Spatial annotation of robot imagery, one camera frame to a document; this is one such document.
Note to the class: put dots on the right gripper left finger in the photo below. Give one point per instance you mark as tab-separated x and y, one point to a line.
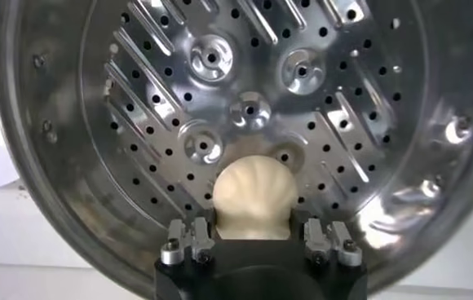
175	240

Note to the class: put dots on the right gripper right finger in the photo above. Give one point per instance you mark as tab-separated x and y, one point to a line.
316	240

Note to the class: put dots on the white steamed baozi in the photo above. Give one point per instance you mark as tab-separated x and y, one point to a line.
255	195

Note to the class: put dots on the stainless steel steamer basket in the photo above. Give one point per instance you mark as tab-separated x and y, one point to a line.
98	122

